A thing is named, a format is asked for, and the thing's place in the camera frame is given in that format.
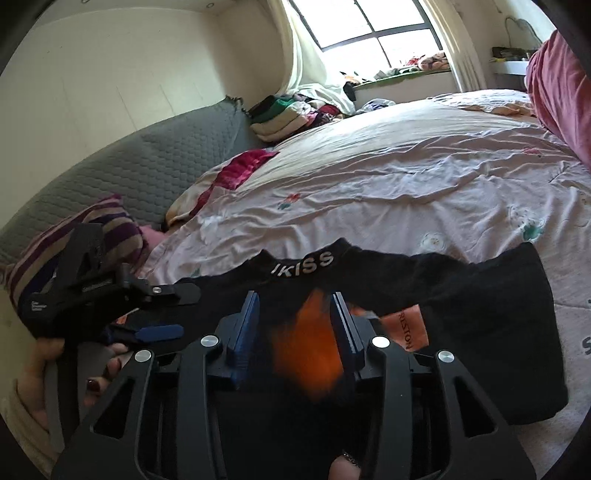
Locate black garment orange cuffs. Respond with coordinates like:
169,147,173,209
185,239,568,425

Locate cream curtain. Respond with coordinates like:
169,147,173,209
266,1,356,116

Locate cream and magenta pillow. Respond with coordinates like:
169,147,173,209
165,148,278,229

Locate pink blanket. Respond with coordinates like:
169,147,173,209
525,30,591,168

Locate right hand painted nail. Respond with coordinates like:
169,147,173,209
329,453,361,480

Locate purple beige striped pillow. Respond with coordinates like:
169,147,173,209
4,195,147,307

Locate window with dark frame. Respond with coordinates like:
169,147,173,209
290,0,443,72

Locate white side desk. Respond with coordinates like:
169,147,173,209
490,46,537,77

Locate pink floral bed sheet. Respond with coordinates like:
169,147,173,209
141,100,590,476

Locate stack of folded clothes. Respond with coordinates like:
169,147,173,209
247,94,345,144

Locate pink quilt under pillow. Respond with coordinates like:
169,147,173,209
139,225,168,252

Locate grey quilted headboard cushion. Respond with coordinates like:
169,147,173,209
1,97,263,267

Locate left hand painted nails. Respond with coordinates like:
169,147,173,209
16,338,131,433

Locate window sill with clutter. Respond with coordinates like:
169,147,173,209
344,50,452,95

